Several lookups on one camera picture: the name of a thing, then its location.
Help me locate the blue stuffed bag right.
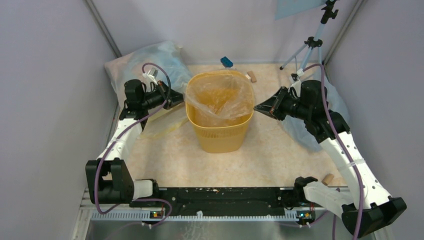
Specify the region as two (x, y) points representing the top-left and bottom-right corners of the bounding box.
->
(281, 66), (350, 152)

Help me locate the large stuffed bag left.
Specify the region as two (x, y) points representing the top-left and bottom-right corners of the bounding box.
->
(104, 41), (193, 108)

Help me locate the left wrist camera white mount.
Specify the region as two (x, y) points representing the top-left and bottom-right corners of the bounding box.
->
(142, 67), (160, 86)

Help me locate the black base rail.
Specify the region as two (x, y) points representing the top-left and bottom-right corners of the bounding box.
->
(129, 187), (311, 217)

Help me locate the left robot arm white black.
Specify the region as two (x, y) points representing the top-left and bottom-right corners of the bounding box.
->
(85, 79), (184, 207)

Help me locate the wooden cylinder near right base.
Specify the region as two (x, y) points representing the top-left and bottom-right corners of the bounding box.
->
(321, 173), (335, 186)

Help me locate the white cable duct strip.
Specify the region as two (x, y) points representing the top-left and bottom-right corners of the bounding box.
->
(91, 210), (299, 222)

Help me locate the light blue tripod stand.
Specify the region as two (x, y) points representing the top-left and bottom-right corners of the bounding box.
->
(279, 0), (339, 84)

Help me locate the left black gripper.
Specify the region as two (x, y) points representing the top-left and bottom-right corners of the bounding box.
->
(141, 80), (190, 110)

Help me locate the clear plastic trash bag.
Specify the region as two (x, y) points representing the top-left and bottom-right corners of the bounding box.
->
(185, 69), (255, 120)

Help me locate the yellow plastic trash bin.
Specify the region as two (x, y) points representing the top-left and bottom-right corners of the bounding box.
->
(184, 70), (256, 154)

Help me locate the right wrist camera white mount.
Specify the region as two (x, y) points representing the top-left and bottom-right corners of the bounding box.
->
(290, 68), (305, 94)

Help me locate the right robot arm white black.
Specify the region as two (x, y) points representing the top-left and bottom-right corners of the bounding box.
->
(254, 80), (407, 239)

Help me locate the blue toy brick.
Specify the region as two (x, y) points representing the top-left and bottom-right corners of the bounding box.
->
(220, 56), (234, 68)

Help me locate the yellow plastic bag on floor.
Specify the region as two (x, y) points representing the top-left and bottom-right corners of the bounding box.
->
(137, 102), (188, 140)

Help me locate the wooden block rear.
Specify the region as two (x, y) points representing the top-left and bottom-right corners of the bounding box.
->
(246, 71), (257, 83)

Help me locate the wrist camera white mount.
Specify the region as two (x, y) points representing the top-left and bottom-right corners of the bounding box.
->
(142, 67), (160, 86)
(290, 68), (305, 94)

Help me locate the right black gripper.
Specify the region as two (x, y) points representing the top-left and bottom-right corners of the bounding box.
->
(253, 86), (311, 121)

